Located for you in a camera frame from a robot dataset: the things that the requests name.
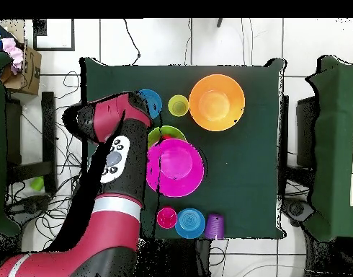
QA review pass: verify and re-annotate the black box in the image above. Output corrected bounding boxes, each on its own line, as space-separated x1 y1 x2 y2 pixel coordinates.
296 96 320 168

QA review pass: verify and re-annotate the purple plastic cup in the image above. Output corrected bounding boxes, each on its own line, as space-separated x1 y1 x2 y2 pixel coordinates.
204 213 225 240

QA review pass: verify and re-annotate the green cup on floor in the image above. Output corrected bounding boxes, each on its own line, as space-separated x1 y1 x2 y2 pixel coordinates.
30 176 45 192

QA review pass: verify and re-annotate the black floor cable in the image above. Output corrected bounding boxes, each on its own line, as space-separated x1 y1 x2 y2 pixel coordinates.
123 19 142 66

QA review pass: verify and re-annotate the black base with knob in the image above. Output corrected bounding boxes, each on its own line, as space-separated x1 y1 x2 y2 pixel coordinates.
6 195 52 221

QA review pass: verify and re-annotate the yellow plastic cup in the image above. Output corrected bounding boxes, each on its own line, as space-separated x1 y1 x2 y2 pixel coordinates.
167 94 190 118

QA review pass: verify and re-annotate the orange plastic bowl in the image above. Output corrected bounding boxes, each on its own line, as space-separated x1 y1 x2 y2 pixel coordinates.
188 74 246 133

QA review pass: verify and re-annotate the brown cardboard box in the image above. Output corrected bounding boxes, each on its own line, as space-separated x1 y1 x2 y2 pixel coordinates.
0 40 43 96

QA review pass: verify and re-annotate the blue plastic bowl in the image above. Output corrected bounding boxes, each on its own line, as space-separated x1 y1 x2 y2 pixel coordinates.
174 208 207 239
137 88 164 120

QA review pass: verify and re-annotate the grey black base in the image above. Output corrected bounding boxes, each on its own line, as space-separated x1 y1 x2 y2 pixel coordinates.
282 198 314 227

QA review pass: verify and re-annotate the pink cloth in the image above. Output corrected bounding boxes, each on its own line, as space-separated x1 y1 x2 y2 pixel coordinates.
1 38 24 75

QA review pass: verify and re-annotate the large green plastic bowl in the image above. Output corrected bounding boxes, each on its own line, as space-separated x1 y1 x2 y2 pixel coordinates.
147 125 187 149

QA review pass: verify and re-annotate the black square frame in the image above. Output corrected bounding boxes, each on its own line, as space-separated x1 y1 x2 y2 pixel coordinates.
32 19 76 52

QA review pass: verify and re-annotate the black metal stand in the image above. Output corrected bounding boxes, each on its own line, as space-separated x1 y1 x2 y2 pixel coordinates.
4 91 58 193

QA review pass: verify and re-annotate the large pink plastic bowl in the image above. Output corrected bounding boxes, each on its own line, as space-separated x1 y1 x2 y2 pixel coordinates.
146 138 205 198

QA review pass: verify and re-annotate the tangle of floor cables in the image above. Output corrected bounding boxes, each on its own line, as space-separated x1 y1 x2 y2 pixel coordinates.
6 71 89 252

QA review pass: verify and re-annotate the dark green table cloth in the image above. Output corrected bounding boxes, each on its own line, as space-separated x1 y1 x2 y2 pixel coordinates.
79 56 287 241

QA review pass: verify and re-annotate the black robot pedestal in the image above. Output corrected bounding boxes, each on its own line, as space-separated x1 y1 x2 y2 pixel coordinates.
135 238 213 277

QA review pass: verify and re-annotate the crimson pink plastic cup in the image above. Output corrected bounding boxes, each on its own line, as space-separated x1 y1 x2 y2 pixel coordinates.
156 206 178 230

